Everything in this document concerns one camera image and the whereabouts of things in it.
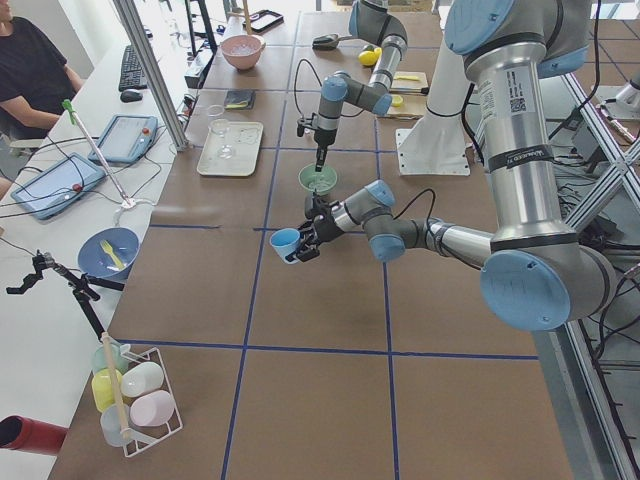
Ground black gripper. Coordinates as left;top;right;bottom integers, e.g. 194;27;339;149
296;113;338;172
285;193;344;263

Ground light blue cup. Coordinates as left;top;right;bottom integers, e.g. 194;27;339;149
269;228;301;264

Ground green bowl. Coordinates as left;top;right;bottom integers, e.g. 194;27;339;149
298;164;338;195

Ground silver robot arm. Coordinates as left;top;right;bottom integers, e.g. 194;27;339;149
298;1;408;172
282;1;616;331

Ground ice cubes in bowl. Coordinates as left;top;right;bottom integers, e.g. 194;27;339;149
307;175;334;194

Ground metal ice scoop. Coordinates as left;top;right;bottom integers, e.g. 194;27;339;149
312;34;355;51

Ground pink bowl of ice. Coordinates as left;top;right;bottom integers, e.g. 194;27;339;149
220;35;266;71

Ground blue bowl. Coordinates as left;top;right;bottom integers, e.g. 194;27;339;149
77;227;140;282

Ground white tray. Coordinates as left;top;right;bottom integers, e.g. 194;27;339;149
196;122;263;177

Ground wine glass on tray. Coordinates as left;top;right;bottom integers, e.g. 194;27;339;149
209;118;235;159

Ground wooden cutting board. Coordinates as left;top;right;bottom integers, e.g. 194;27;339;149
385;71;429;118

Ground glass lid on table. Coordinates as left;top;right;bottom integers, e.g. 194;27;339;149
206;105;225;117

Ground pink rod with stand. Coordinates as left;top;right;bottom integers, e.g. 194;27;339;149
62;99;156;227

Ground far teach pendant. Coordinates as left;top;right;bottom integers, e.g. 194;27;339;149
97;114;159;165

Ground teach pendant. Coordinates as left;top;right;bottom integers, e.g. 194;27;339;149
10;153;106;220
97;114;159;165

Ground yellow fork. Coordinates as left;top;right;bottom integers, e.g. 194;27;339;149
100;239;125;271

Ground black computer mouse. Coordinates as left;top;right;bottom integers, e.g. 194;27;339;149
120;89;143;103

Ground black keyboard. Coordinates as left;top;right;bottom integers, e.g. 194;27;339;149
118;45;147;92

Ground white cup in rack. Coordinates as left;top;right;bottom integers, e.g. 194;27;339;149
121;362;164;398

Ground white cup rack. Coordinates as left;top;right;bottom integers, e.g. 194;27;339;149
90;332;183;458

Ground green cup in rack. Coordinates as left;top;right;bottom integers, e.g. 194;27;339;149
90;341;130;375

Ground pink cup in rack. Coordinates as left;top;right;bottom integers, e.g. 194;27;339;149
130;390;175;427

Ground yellow cup in rack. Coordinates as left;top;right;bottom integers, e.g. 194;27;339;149
91;368;115;413

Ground black tripod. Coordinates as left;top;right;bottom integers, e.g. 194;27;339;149
5;252;126;341

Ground near teach pendant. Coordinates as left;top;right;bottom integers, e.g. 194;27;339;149
10;153;106;220

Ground person in black shirt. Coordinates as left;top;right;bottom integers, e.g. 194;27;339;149
1;1;84;140

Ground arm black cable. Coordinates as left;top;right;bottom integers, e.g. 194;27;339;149
292;57;326;121
391;187;451;236

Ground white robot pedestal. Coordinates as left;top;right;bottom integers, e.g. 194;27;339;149
396;44;472;176

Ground aluminium frame post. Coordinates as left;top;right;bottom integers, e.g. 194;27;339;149
113;0;189;152

